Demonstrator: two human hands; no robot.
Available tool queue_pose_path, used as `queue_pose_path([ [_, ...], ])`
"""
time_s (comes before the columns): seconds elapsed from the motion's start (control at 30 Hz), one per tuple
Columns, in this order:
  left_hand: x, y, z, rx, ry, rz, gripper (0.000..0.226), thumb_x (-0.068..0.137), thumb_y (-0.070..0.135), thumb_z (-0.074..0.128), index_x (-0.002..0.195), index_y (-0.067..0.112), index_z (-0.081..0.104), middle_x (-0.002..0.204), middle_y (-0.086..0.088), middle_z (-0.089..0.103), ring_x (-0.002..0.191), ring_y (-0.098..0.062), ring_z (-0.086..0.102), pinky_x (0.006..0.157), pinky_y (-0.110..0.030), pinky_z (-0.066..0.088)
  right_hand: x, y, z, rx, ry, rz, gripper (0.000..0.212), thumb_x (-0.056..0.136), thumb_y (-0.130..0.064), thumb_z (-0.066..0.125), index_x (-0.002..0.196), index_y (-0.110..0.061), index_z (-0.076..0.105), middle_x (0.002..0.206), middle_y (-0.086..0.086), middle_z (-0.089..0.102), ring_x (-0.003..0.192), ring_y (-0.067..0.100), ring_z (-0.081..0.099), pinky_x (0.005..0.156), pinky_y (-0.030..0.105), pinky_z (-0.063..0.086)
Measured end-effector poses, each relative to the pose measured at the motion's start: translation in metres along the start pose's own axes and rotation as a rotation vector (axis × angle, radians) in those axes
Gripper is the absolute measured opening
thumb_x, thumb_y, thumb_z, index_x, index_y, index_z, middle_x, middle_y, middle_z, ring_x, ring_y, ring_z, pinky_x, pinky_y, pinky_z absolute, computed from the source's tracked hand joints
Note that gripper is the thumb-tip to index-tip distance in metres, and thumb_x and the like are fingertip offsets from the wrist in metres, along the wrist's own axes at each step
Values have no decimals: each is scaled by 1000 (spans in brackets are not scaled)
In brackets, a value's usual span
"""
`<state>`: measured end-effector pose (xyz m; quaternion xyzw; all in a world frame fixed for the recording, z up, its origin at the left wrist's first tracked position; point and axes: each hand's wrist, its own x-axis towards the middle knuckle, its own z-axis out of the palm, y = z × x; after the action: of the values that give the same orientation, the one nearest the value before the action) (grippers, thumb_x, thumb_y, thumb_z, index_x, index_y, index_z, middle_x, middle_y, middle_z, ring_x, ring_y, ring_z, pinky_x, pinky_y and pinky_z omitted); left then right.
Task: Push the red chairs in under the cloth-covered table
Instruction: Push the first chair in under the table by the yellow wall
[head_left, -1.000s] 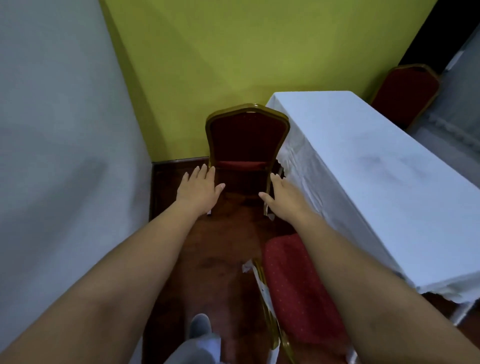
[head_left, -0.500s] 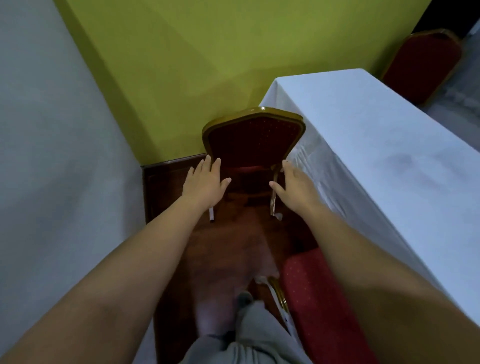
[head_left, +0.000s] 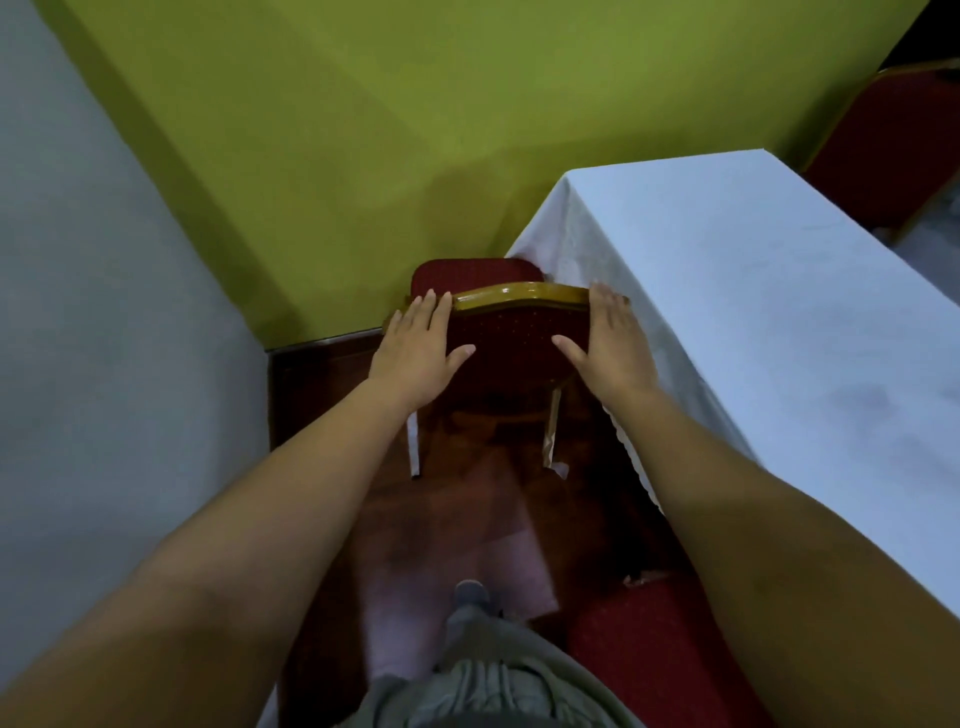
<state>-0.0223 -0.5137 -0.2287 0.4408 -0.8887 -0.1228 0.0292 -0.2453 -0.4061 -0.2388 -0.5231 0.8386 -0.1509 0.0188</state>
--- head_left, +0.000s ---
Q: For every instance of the red chair with gold frame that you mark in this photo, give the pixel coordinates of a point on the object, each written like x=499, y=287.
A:
x=510, y=337
x=652, y=660
x=889, y=142

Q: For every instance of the white tablecloth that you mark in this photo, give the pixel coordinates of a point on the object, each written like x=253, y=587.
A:
x=757, y=300

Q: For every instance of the person's right hand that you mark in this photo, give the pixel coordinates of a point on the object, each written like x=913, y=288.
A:
x=616, y=351

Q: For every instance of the person's right forearm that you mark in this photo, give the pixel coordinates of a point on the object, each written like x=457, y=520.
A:
x=765, y=555

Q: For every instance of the person's right thumb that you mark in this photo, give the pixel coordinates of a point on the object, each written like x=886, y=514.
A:
x=571, y=354

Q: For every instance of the person's left thumb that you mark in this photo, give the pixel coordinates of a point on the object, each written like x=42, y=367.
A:
x=456, y=358

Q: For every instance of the person's left middle finger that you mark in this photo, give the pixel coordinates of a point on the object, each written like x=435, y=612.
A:
x=427, y=313

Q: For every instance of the person's left forearm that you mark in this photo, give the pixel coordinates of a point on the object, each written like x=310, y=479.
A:
x=225, y=547

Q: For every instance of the person's left little finger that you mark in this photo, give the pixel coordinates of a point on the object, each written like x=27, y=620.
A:
x=394, y=328

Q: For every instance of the person's grey shoe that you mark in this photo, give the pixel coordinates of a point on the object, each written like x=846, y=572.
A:
x=472, y=594

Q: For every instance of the person's grey trousers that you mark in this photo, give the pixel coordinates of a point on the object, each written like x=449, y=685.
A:
x=487, y=679

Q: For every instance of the person's left hand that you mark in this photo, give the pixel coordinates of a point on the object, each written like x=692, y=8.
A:
x=415, y=358

